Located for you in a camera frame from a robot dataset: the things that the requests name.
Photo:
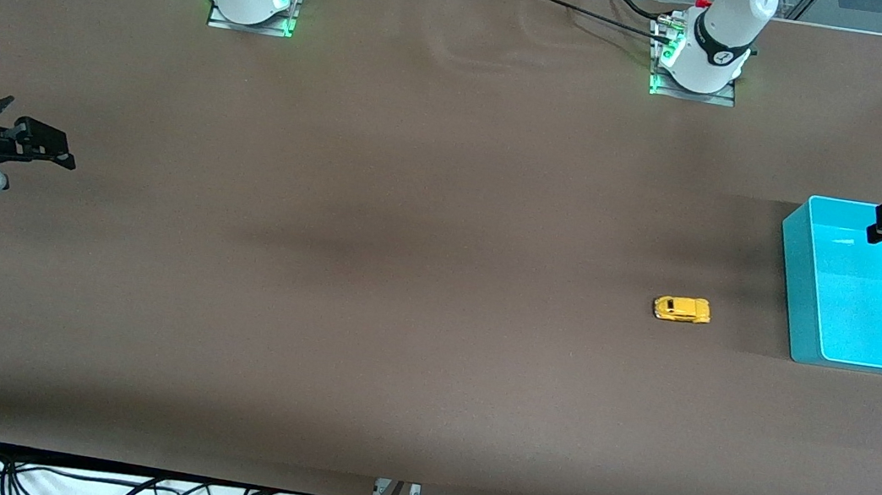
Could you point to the yellow beetle toy car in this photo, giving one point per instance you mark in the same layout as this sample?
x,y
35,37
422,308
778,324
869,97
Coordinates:
x,y
682,309

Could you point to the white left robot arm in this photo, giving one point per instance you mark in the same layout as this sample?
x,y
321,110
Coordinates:
x,y
716,37

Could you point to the teal plastic storage bin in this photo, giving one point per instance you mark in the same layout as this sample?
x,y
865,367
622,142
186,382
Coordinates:
x,y
857,319

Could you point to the brown table cover sheet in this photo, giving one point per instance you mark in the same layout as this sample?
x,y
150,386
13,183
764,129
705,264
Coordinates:
x,y
442,239

